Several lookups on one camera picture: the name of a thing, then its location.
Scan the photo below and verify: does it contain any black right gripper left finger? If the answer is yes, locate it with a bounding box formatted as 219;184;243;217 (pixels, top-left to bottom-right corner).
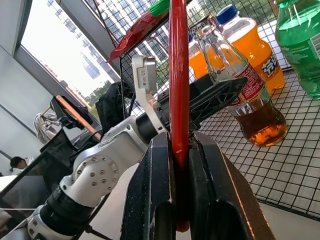
120;131;177;240

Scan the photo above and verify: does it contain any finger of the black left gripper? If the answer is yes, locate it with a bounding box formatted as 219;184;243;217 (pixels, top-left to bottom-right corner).
188;76;248;130
188;73;213;94

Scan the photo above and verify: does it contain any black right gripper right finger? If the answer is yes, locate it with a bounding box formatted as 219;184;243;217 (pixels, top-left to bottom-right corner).
188;131;273;240

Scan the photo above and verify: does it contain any glass cola bottle red label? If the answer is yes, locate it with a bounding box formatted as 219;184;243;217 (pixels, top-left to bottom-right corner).
196;14;289;148

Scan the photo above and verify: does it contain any small orange soda bottle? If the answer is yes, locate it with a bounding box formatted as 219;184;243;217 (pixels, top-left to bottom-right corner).
187;33;226;81

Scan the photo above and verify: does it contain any large orange soda bottle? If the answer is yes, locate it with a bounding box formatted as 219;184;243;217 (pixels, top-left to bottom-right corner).
216;3;286;98

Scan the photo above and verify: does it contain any green bottle cap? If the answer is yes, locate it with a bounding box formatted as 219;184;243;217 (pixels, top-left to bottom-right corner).
148;0;171;16

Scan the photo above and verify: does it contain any green soda bottle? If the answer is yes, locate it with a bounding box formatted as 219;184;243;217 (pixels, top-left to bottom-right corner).
274;0;320;101

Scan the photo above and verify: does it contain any black backpack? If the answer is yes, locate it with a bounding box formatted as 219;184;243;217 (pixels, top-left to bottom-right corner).
95;81;136;134

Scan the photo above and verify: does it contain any red snack bag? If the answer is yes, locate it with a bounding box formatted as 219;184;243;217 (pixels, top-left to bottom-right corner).
107;11;171;63

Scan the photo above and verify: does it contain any black monitor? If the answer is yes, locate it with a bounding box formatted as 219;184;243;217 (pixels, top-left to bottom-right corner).
49;94;94;130

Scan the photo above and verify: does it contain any white jacket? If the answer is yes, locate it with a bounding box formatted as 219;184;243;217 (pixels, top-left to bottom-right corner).
33;111;63;145

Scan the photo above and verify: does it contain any black laptop screen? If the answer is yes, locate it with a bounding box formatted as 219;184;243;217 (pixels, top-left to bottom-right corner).
0;149;74;211

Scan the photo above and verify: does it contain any seated person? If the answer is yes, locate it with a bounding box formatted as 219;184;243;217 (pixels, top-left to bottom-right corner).
9;156;36;176

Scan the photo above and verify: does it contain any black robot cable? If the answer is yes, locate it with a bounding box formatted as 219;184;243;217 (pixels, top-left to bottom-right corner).
74;192;121;240

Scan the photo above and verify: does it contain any black wire rack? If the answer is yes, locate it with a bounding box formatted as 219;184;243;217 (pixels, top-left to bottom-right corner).
93;0;320;222

